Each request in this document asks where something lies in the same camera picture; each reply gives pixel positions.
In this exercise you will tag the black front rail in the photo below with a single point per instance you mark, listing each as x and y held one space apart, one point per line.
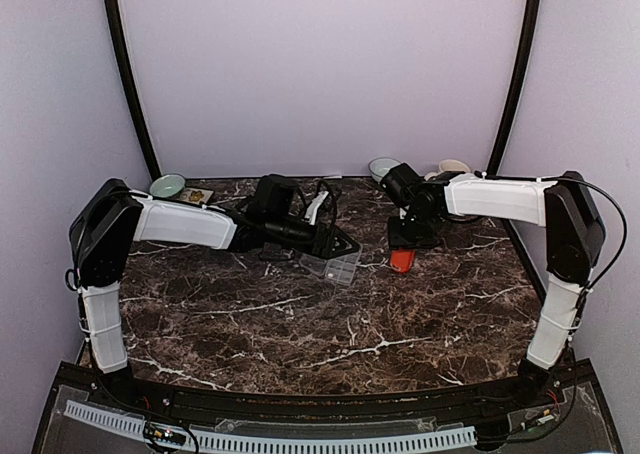
459 403

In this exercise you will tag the right black corner post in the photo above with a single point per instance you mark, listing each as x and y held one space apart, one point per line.
525 42

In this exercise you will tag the white ceramic bowl back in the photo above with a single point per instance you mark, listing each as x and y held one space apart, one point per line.
380 167

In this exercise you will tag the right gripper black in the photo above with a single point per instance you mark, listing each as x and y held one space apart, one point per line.
397 239

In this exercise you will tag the cream ceramic mug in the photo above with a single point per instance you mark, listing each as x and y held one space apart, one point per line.
448 165

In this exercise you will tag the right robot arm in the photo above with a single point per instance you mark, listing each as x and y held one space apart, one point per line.
575 235

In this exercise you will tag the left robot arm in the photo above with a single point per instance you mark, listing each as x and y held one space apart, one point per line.
101 236

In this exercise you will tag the red pill bottle grey cap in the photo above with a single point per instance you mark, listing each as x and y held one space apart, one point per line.
401 260

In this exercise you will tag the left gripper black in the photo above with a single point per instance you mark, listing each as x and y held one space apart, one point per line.
327 251

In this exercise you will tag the green ceramic bowl left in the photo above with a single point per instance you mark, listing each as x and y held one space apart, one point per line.
168 186

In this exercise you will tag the left black corner post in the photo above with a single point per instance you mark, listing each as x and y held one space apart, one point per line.
120 49

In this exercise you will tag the patterned coaster mat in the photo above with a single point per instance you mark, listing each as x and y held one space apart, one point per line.
196 196

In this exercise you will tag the white slotted cable duct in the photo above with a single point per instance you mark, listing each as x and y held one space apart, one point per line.
243 436

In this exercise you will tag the black corner post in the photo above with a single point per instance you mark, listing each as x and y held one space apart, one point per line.
525 42
120 49

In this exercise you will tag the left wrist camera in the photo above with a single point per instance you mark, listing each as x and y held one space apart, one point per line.
325 199

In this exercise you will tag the clear plastic pill organizer box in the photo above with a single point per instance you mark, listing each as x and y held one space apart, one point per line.
343 268

